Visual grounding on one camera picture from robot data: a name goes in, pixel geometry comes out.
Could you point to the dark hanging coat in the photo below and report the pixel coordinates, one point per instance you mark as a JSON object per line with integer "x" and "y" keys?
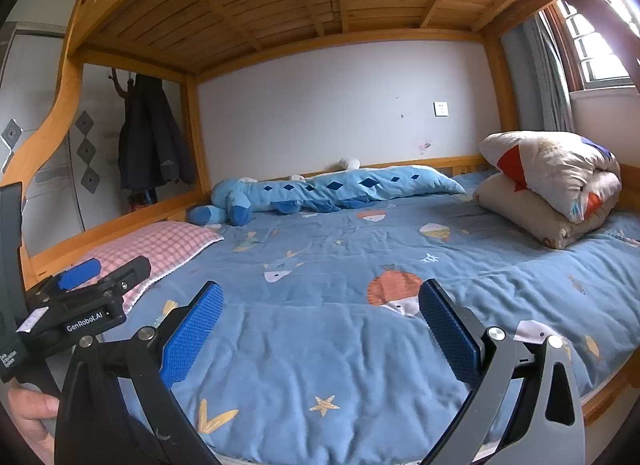
{"x": 150, "y": 140}

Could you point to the long blue plush pillow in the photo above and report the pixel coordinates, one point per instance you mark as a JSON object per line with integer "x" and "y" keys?
{"x": 350, "y": 187}

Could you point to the folded cream printed quilt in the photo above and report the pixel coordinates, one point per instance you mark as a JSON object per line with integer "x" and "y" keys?
{"x": 545, "y": 175}

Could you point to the pink plaid pillow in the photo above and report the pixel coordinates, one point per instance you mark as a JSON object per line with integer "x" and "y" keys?
{"x": 160, "y": 245}

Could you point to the white wardrobe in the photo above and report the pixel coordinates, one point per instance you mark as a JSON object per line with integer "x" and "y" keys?
{"x": 50, "y": 180}

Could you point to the white wall socket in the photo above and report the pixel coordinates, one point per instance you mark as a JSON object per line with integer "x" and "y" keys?
{"x": 440, "y": 109}

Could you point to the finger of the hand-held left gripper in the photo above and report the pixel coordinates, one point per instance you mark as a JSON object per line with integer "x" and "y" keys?
{"x": 132, "y": 270}
{"x": 80, "y": 273}

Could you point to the white grey plush toy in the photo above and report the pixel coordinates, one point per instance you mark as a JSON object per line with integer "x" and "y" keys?
{"x": 350, "y": 163}

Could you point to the window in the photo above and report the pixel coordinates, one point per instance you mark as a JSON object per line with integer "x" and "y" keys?
{"x": 595, "y": 50}

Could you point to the wooden coat rack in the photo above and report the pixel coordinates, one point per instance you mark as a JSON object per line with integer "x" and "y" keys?
{"x": 116, "y": 80}

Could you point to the person's left hand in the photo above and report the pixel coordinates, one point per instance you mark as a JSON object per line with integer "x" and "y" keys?
{"x": 27, "y": 410}

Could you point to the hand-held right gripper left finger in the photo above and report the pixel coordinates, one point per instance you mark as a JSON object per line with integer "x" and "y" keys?
{"x": 192, "y": 335}

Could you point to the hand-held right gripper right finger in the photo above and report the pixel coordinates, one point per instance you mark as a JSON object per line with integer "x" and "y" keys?
{"x": 450, "y": 332}

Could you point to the grey curtain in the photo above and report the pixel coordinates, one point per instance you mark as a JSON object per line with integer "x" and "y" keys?
{"x": 547, "y": 75}

